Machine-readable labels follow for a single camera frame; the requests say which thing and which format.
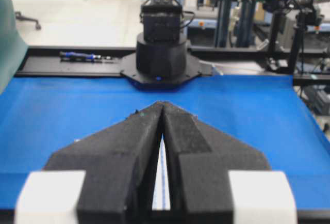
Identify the black camera stand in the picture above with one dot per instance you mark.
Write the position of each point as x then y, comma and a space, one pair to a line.
308, 14

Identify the white blue striped towel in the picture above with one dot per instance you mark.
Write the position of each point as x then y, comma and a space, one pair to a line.
161, 195

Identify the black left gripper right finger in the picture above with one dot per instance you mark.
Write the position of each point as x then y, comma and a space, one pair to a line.
199, 158

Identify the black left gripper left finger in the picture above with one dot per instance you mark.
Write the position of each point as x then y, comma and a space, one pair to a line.
120, 163

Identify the blue black pen tool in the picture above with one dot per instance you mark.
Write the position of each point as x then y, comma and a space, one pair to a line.
82, 57

